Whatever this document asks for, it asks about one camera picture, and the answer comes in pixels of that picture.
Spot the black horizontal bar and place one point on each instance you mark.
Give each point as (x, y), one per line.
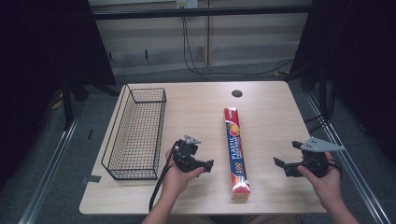
(199, 12)

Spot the person's right hand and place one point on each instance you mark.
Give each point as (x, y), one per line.
(323, 183)

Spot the metal floor rail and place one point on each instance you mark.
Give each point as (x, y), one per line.
(345, 155)
(48, 171)

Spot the black metal stand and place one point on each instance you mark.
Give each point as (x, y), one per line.
(67, 105)

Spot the grey tape piece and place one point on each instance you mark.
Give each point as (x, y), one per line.
(91, 179)

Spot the person's left hand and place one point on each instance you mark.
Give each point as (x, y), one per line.
(176, 182)

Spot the white wall socket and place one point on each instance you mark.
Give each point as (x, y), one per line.
(186, 3)

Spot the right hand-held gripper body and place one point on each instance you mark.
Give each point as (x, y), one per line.
(316, 155)

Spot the red blue plastic wrap box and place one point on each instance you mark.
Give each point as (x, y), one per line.
(237, 149)

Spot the dark curtain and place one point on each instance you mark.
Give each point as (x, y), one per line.
(358, 62)
(46, 62)

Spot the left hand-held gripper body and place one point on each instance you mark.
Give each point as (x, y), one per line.
(186, 155)

